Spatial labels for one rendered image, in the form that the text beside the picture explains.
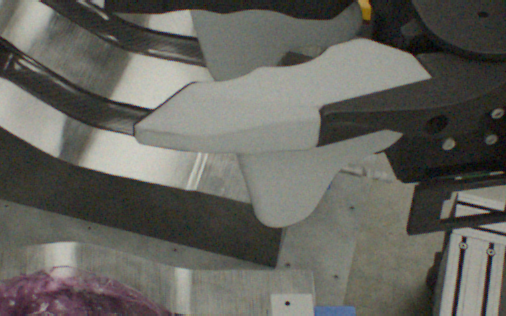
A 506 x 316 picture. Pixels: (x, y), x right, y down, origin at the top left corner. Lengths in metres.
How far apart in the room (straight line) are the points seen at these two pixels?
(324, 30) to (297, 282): 0.64
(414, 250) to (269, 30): 1.76
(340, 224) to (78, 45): 0.32
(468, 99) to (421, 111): 0.02
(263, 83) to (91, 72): 0.81
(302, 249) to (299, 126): 0.80
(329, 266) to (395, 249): 1.04
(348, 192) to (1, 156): 0.35
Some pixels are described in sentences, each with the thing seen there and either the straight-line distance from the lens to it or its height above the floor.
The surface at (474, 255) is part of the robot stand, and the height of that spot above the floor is 0.23.
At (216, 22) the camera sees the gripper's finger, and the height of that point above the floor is 1.43.
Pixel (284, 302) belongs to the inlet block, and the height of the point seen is 0.88.
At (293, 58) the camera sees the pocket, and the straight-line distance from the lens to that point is 1.20.
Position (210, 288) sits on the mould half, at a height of 0.85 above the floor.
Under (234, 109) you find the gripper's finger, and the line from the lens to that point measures 0.35.
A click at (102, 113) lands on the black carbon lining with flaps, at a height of 0.88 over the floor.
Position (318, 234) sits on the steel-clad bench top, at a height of 0.80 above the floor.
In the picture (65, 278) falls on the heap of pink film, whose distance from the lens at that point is 0.97.
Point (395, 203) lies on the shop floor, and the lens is 2.24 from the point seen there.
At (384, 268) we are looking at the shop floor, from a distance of 2.15.
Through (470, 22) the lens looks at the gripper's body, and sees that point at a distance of 0.39.
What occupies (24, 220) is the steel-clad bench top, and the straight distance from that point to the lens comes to 1.16.
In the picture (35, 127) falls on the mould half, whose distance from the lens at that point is 1.10.
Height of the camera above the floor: 1.72
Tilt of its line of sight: 50 degrees down
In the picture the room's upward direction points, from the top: 7 degrees clockwise
